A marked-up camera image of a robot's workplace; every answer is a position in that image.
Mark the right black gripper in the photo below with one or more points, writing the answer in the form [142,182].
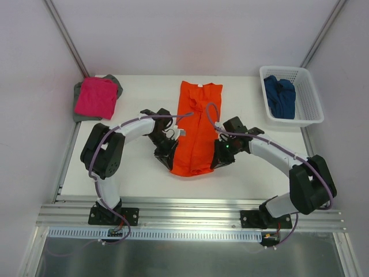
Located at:
[221,157]

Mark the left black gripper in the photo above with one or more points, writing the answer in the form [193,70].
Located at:
[166,153]

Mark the orange t shirt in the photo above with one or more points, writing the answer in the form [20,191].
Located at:
[194,153]

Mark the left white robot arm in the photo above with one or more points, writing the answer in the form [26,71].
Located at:
[102,153]

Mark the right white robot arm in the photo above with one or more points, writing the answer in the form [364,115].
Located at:
[311,186]

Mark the blue t shirt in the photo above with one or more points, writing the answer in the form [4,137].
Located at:
[281,97]

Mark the pink folded t shirt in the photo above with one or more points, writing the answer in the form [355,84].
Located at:
[97,98]

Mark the grey folded t shirt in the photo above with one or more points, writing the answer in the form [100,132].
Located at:
[77,87]

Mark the white plastic basket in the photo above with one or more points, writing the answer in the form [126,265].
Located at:
[308,109]

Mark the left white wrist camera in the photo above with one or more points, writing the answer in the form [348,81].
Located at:
[178,131]

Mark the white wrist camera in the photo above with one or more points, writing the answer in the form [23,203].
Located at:
[178,131]
[218,126]

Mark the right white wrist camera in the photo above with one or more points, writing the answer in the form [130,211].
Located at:
[218,126]

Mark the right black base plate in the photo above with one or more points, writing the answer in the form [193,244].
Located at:
[262,220]

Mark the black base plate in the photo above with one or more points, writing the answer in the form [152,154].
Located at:
[100,216]
[262,220]

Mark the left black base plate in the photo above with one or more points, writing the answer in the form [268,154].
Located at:
[100,216]

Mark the aluminium mounting rail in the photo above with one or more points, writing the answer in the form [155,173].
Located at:
[196,214]

